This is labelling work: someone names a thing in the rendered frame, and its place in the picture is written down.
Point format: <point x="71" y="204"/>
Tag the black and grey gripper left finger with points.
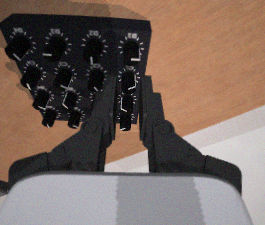
<point x="85" y="149"/>

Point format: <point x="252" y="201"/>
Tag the black knob box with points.
<point x="41" y="38"/>

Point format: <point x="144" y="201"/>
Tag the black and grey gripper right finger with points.
<point x="170" y="153"/>

